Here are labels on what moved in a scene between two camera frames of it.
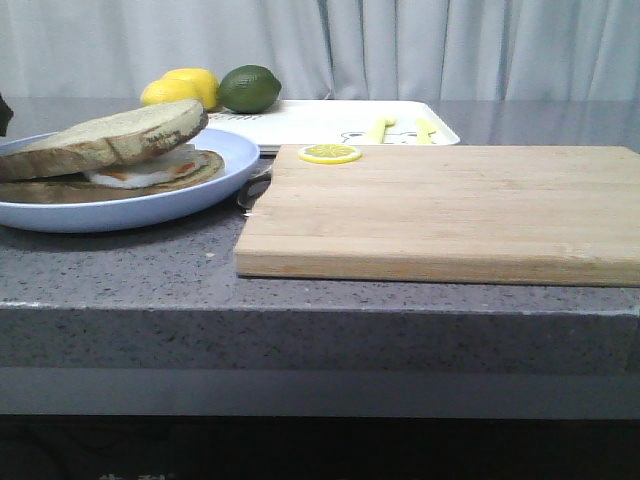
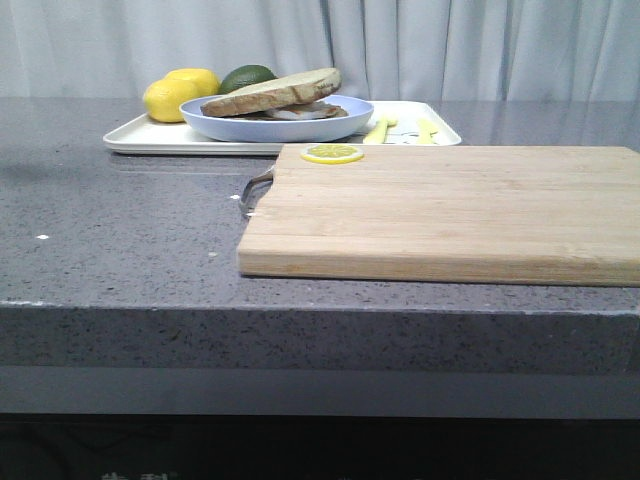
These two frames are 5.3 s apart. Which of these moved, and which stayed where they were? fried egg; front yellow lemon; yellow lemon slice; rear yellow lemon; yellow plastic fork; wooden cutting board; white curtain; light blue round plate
Moved: fried egg; light blue round plate
Stayed: yellow plastic fork; wooden cutting board; yellow lemon slice; white curtain; front yellow lemon; rear yellow lemon
